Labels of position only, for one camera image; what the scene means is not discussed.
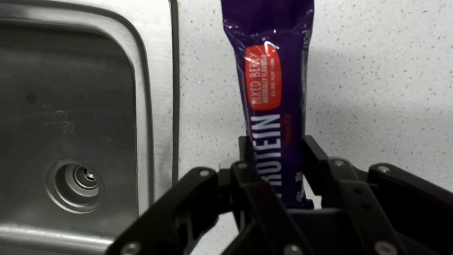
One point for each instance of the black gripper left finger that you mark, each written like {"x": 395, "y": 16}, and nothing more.
{"x": 188, "y": 213}

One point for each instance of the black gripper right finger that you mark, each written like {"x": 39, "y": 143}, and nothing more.
{"x": 400, "y": 207}

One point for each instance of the purple protein bar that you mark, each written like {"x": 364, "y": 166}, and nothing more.
{"x": 270, "y": 94}

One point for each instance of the round sink drain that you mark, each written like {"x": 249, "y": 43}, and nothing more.
{"x": 73, "y": 186}

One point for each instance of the stainless steel double sink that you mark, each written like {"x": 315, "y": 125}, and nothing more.
{"x": 70, "y": 118}

